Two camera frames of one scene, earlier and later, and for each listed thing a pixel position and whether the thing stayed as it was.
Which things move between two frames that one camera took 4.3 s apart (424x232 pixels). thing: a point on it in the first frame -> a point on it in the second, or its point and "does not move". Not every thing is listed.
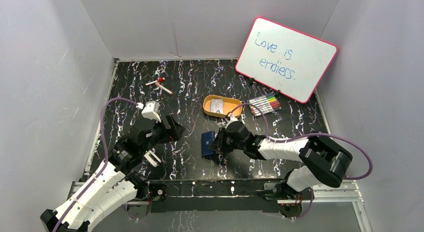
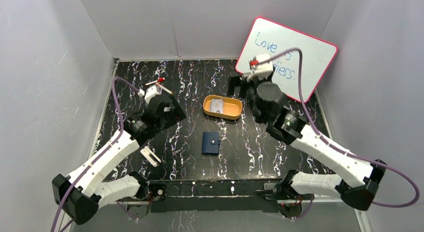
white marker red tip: x=164 y=89 does not move
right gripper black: x=218 y=143 -> x=234 y=81
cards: x=217 y=106 does not move
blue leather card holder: x=207 y=137 does not move
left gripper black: x=166 y=130 -> x=173 y=108
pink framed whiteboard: x=287 y=60 does not move
